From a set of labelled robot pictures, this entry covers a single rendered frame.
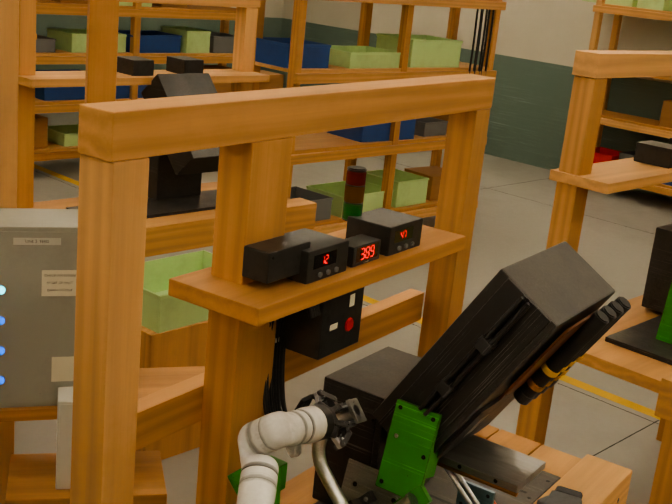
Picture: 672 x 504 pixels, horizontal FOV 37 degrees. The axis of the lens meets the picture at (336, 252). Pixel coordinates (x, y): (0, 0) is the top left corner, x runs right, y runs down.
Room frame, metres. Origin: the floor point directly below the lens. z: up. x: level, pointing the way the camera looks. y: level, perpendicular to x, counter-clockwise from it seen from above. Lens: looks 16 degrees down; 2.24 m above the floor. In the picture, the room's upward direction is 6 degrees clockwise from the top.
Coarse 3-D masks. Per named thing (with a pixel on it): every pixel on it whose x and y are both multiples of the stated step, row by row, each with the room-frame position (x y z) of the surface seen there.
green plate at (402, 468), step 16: (400, 400) 2.15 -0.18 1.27; (400, 416) 2.14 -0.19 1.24; (416, 416) 2.12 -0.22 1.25; (432, 416) 2.10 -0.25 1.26; (400, 432) 2.12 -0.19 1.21; (416, 432) 2.11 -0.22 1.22; (432, 432) 2.09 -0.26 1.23; (400, 448) 2.11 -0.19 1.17; (416, 448) 2.09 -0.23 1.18; (432, 448) 2.08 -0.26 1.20; (384, 464) 2.12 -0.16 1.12; (400, 464) 2.10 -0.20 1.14; (416, 464) 2.08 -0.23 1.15; (432, 464) 2.12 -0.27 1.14; (384, 480) 2.10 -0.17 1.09; (400, 480) 2.08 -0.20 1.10; (416, 480) 2.07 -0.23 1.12
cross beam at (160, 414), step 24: (384, 312) 2.77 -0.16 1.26; (408, 312) 2.89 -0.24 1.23; (360, 336) 2.67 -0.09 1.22; (288, 360) 2.39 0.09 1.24; (312, 360) 2.48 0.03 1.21; (192, 384) 2.11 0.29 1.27; (144, 408) 1.97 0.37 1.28; (168, 408) 2.02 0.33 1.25; (192, 408) 2.09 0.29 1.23; (144, 432) 1.96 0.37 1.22; (168, 432) 2.03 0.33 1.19
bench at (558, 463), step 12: (480, 432) 2.85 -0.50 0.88; (492, 432) 2.86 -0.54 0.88; (504, 432) 2.87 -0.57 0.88; (504, 444) 2.78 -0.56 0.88; (516, 444) 2.79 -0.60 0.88; (528, 444) 2.80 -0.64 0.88; (540, 444) 2.81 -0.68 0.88; (540, 456) 2.73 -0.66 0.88; (552, 456) 2.74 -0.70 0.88; (564, 456) 2.74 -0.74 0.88; (312, 468) 2.51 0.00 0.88; (552, 468) 2.66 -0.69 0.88; (564, 468) 2.67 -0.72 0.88; (300, 480) 2.44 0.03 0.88; (312, 480) 2.45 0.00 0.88; (288, 492) 2.37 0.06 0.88; (300, 492) 2.38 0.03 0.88; (312, 492) 2.38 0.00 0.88
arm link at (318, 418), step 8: (304, 408) 1.89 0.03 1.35; (312, 408) 1.90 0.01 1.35; (312, 416) 1.87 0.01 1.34; (320, 416) 1.89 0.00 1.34; (312, 424) 1.86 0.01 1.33; (320, 424) 1.88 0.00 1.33; (312, 432) 1.85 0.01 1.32; (320, 432) 1.87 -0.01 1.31; (312, 440) 1.86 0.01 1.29; (288, 448) 1.90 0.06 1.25; (296, 448) 1.89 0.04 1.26; (296, 456) 1.90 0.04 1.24
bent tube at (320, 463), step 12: (348, 408) 2.03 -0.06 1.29; (360, 408) 2.04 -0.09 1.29; (360, 420) 2.01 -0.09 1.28; (312, 444) 2.05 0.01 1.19; (324, 444) 2.04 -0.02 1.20; (312, 456) 2.04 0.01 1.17; (324, 456) 2.04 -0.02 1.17; (324, 468) 2.02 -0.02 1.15; (324, 480) 2.01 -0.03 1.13; (336, 492) 1.99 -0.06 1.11
